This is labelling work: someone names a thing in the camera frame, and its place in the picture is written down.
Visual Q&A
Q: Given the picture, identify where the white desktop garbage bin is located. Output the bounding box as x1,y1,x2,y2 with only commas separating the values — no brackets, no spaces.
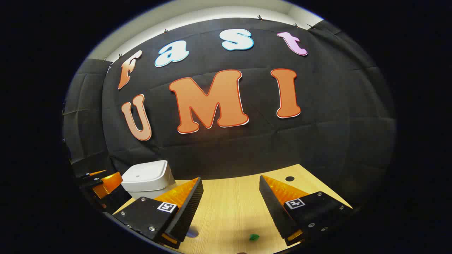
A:
121,160,177,201

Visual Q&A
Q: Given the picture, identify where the wooden desktop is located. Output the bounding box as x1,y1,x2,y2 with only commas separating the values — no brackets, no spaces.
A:
112,164,353,254

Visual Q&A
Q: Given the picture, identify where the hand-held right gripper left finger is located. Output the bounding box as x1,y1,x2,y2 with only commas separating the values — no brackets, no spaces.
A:
112,177,204,249

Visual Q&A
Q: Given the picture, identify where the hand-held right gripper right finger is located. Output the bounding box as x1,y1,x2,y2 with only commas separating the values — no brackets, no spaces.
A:
259,175,354,247

